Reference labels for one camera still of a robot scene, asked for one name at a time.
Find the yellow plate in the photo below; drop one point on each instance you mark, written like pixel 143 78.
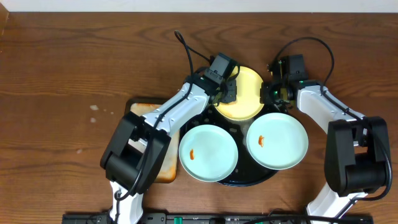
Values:
pixel 247 103

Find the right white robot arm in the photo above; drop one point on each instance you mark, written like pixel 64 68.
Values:
pixel 357 164

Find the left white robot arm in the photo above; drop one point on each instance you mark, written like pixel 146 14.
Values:
pixel 137 149

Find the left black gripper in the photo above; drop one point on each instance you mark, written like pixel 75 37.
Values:
pixel 229 93

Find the light blue plate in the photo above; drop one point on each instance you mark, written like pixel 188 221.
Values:
pixel 277 141
pixel 208 153

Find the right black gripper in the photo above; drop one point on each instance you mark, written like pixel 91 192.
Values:
pixel 270 95

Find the round black tray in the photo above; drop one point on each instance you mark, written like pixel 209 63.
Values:
pixel 247 171

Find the rectangular soapy water tray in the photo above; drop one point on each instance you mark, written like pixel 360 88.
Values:
pixel 168 171

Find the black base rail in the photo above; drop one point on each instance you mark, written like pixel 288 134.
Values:
pixel 162 218

